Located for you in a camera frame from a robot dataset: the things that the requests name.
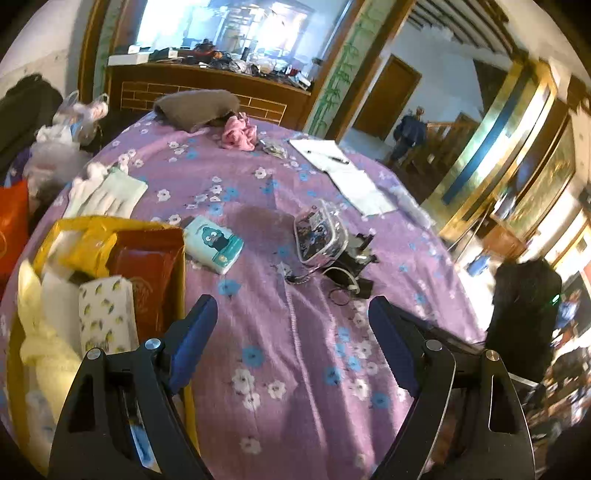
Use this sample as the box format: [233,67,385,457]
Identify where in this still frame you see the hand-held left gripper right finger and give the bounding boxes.
[368,295,536,480]

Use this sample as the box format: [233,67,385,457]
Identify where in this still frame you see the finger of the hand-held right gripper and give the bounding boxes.
[399,313,490,357]

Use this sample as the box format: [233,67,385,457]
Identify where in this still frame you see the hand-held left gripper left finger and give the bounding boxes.
[48,294,219,480]

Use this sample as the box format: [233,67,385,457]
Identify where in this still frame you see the yellow cardboard box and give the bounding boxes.
[7,217,200,476]

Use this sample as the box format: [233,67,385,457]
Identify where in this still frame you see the red foil bag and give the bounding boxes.
[108,226,185,342]

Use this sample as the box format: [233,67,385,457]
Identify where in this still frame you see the lemon print tissue pack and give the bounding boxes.
[78,275,140,357]

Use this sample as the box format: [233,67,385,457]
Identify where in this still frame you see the gold foil bag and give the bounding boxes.
[65,226,118,278]

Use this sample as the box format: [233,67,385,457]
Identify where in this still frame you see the yellow cloth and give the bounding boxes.
[16,261,83,422]

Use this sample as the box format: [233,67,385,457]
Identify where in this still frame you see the teal tissue pack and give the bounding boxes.
[183,216,245,276]

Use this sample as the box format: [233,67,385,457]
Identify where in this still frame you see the clear plastic case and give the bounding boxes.
[294,198,349,267]

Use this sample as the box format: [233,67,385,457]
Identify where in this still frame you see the white foam sheet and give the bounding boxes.
[41,272,82,352]

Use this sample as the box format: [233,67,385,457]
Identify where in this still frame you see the white papers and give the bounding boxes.
[288,138,399,217]

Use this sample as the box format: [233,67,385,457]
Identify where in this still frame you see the white and green towel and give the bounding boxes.
[62,161,148,220]

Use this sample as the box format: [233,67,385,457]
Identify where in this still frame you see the wooden staircase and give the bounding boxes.
[406,113,482,186]

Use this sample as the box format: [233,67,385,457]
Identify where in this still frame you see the small clear packet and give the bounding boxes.
[259,137,289,160]

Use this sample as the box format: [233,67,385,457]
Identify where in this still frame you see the orange bag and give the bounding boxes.
[0,180,31,287]

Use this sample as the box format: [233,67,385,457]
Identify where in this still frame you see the pink cloth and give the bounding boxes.
[219,113,260,151]

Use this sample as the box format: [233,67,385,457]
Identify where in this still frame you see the grey cushion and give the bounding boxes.
[153,90,241,132]

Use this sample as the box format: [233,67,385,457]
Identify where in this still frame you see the wooden door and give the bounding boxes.
[353,54,422,139]

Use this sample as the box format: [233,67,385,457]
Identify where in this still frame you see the clear plastic bag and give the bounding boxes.
[53,91,109,144]

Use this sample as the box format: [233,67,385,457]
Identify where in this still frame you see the black jacket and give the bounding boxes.
[0,74,64,176]

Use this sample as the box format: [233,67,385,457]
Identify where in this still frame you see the black device with cables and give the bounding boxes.
[323,233,378,306]

